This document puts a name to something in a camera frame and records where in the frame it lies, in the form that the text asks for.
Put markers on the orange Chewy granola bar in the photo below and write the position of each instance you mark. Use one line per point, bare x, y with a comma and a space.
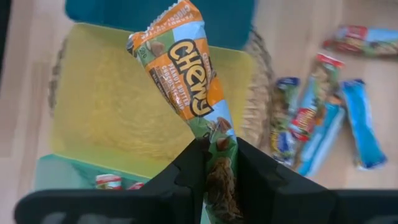
180, 77

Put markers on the yellow plastic tray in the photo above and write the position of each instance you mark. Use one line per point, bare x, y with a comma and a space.
109, 109

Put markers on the round woven wicker mat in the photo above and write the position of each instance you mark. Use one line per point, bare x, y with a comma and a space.
258, 93

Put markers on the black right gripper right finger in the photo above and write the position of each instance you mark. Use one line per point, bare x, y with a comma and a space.
280, 196

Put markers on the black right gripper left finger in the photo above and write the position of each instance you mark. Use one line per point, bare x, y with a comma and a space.
161, 199

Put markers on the blue plastic tray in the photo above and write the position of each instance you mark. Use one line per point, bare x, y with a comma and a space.
124, 15

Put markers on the translucent green plastic tray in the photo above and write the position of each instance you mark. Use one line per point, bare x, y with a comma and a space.
62, 174

